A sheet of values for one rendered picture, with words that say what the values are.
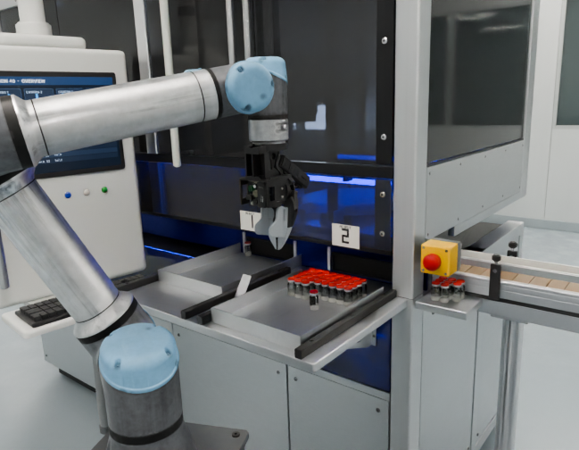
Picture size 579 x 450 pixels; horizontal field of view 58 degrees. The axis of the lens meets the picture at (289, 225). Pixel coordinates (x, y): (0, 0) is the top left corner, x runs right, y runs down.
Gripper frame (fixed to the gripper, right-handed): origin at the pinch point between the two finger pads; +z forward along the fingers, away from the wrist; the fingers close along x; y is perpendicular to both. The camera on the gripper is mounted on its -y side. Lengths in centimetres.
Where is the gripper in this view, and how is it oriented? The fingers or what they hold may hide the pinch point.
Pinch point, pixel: (280, 242)
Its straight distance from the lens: 104.6
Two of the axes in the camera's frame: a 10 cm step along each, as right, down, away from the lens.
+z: 0.3, 9.7, 2.3
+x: 7.8, 1.2, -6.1
